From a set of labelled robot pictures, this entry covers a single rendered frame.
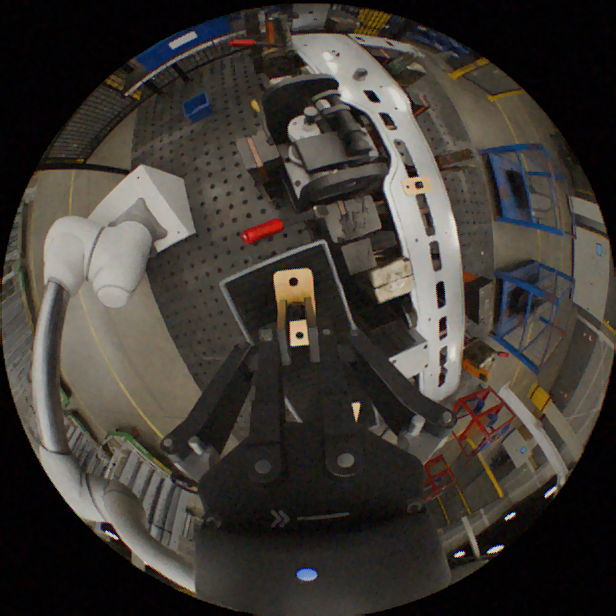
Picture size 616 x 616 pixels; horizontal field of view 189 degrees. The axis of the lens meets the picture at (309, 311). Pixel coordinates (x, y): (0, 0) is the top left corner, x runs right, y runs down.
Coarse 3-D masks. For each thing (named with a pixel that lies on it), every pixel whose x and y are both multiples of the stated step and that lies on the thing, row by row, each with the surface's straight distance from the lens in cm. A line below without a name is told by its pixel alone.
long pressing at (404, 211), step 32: (320, 64) 65; (352, 64) 68; (352, 96) 56; (384, 96) 60; (384, 128) 53; (416, 128) 58; (416, 160) 53; (384, 192) 46; (416, 224) 49; (448, 224) 55; (416, 256) 49; (448, 256) 56; (416, 288) 51; (448, 288) 58; (448, 320) 62; (448, 352) 69; (448, 384) 80
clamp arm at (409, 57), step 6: (402, 54) 72; (408, 54) 71; (414, 54) 70; (396, 60) 73; (402, 60) 72; (408, 60) 70; (414, 60) 71; (390, 66) 74; (396, 66) 73; (402, 66) 72; (390, 72) 74; (396, 72) 74
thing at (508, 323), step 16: (496, 272) 248; (512, 272) 256; (528, 272) 277; (560, 272) 326; (512, 288) 265; (528, 288) 226; (544, 288) 277; (512, 304) 266; (528, 304) 230; (544, 304) 277; (512, 320) 291; (528, 320) 261; (544, 320) 354; (496, 336) 271; (512, 352) 260; (544, 352) 234
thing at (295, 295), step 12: (276, 276) 21; (288, 276) 21; (300, 276) 21; (276, 288) 22; (288, 288) 22; (300, 288) 22; (312, 288) 22; (288, 300) 22; (300, 300) 22; (312, 300) 22; (288, 312) 21; (300, 312) 22; (300, 324) 23
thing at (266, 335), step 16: (272, 336) 15; (272, 352) 13; (272, 368) 12; (256, 384) 11; (272, 384) 11; (256, 400) 10; (272, 400) 9; (256, 416) 9; (272, 416) 9; (256, 432) 8; (272, 432) 8; (256, 448) 8; (272, 448) 7; (256, 464) 7; (272, 464) 7; (256, 480) 7; (272, 480) 7
